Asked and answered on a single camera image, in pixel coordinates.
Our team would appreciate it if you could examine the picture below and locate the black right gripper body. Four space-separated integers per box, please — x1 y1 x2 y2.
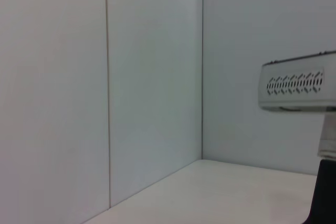
306 157 336 224

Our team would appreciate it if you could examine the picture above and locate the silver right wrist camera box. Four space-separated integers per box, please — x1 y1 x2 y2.
258 50 336 112

